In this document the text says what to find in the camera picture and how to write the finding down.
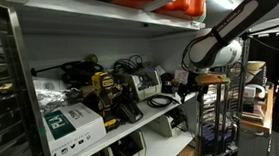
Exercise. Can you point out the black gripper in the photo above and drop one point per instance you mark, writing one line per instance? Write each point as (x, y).
(191, 82)

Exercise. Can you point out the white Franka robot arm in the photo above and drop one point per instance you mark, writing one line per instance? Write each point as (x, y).
(241, 16)

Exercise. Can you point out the grey steel shelf cabinet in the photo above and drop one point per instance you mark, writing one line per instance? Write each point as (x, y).
(155, 108)

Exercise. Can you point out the white PLA filament box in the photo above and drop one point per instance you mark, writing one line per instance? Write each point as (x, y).
(79, 126)

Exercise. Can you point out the white bin with black gear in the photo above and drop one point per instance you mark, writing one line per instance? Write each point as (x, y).
(160, 126)

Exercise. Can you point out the black battery charger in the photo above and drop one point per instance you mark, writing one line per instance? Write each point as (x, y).
(130, 111)

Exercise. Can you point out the white round appliance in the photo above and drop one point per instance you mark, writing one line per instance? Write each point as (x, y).
(252, 90)

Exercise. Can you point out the white bowl lamp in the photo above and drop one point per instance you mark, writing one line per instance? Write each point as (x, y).
(255, 67)

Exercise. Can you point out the wooden side table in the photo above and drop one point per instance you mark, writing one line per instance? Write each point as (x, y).
(268, 118)

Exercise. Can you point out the clear plastic parts bag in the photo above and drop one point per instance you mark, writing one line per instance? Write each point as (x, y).
(52, 95)

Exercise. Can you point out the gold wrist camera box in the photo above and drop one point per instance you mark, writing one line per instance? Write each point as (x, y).
(213, 79)

